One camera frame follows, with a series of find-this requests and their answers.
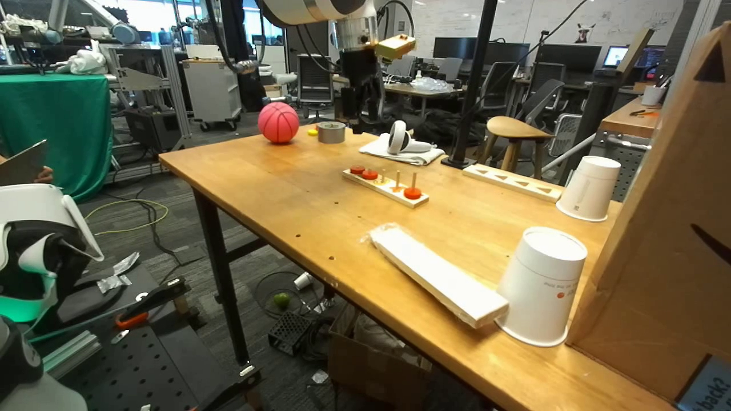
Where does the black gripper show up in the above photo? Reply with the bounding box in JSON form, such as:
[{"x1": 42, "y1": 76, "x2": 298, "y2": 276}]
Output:
[{"x1": 340, "y1": 49, "x2": 383, "y2": 121}]

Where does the wooden peg rack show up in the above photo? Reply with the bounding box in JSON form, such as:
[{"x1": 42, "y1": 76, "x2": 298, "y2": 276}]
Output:
[{"x1": 342, "y1": 170, "x2": 429, "y2": 209}]

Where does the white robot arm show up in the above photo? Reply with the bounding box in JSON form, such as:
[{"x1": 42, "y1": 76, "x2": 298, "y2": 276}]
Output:
[{"x1": 257, "y1": 0, "x2": 415, "y2": 121}]

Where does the grey tape roll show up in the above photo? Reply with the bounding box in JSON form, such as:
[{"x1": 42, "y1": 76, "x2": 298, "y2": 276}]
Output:
[{"x1": 318, "y1": 121, "x2": 344, "y2": 145}]

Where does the white cloth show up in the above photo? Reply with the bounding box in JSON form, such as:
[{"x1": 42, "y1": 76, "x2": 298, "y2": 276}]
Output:
[{"x1": 362, "y1": 133, "x2": 443, "y2": 168}]

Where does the pink ball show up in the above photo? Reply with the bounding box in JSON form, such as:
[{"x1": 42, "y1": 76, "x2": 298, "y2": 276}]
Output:
[{"x1": 258, "y1": 104, "x2": 299, "y2": 145}]

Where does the wooden stool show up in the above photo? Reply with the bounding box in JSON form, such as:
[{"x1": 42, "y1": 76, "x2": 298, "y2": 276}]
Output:
[{"x1": 479, "y1": 117, "x2": 550, "y2": 177}]

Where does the wooden table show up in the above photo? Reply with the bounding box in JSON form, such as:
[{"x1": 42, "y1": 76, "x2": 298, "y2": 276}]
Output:
[{"x1": 159, "y1": 133, "x2": 672, "y2": 411}]

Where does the white wooden block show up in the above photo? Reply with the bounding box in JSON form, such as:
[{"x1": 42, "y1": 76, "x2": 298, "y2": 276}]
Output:
[{"x1": 371, "y1": 225, "x2": 509, "y2": 330}]

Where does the white paper cup far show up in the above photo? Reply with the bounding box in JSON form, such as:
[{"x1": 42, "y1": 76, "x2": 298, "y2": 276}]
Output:
[{"x1": 557, "y1": 156, "x2": 622, "y2": 221}]

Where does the white paper cup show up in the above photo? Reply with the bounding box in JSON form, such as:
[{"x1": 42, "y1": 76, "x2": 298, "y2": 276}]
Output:
[
  {"x1": 499, "y1": 227, "x2": 587, "y2": 348},
  {"x1": 557, "y1": 156, "x2": 622, "y2": 221}
]

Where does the white paper cup near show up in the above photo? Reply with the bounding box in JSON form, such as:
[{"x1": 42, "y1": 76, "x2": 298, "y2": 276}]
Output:
[{"x1": 499, "y1": 227, "x2": 587, "y2": 348}]

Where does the green cloth table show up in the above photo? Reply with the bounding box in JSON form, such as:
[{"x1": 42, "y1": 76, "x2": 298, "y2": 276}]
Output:
[{"x1": 0, "y1": 73, "x2": 114, "y2": 202}]

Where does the white VR headset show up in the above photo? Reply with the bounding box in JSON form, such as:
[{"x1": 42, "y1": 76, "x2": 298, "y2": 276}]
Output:
[{"x1": 0, "y1": 184, "x2": 106, "y2": 323}]

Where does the black camera stand pole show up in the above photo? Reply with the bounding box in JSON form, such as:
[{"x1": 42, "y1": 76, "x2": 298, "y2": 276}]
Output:
[{"x1": 443, "y1": 0, "x2": 499, "y2": 170}]

